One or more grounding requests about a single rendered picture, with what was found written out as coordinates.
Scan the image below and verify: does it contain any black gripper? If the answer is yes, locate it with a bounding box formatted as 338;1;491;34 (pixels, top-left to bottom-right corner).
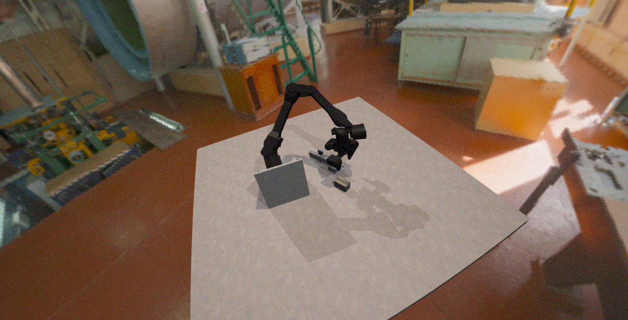
327;138;359;171

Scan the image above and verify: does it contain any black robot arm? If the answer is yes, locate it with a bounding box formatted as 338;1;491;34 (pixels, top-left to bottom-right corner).
261;82;366;169

